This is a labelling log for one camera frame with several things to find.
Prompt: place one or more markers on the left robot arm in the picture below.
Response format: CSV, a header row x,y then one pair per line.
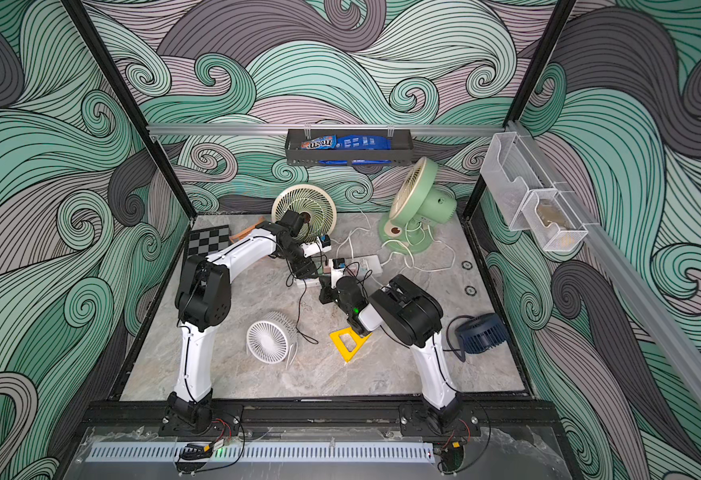
x,y
204,299

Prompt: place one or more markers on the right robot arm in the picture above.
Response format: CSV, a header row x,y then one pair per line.
x,y
414,317

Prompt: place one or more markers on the black wall basket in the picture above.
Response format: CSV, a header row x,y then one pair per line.
x,y
402,152

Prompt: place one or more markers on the white ventilation grille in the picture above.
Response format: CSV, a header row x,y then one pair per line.
x,y
270,452

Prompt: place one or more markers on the green desk fan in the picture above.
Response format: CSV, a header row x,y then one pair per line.
x,y
420,203

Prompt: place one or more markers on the blue snack packet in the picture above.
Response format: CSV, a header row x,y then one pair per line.
x,y
350,142

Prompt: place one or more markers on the white small fan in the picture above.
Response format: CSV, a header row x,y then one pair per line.
x,y
273,339

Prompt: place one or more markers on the yellow triangle frame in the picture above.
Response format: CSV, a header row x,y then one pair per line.
x,y
348,343

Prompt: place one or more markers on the clear plastic bin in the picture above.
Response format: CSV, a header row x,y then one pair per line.
x,y
527,196

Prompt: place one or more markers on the chessboard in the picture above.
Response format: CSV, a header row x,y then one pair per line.
x,y
207,240

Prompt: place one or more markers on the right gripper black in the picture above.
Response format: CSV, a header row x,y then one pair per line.
x,y
329,296

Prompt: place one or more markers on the cream round desk fan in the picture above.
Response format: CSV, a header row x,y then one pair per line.
x,y
313,204

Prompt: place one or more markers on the dark blue fan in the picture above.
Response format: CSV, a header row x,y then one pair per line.
x,y
479,334

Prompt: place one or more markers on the white power strip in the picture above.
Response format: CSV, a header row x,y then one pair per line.
x,y
361,268

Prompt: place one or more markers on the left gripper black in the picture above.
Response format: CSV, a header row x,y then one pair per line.
x,y
305,270

